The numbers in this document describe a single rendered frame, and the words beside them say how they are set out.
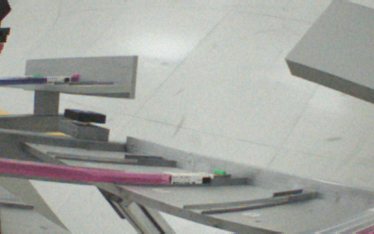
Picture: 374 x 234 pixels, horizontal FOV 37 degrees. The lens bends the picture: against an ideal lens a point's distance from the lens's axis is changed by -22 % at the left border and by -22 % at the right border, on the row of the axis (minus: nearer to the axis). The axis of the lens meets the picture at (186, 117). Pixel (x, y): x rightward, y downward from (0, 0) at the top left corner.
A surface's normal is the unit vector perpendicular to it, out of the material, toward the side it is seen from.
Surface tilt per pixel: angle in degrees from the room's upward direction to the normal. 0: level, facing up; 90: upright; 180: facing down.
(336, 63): 0
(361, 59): 0
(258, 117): 0
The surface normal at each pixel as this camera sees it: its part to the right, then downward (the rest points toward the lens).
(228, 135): -0.40, -0.71
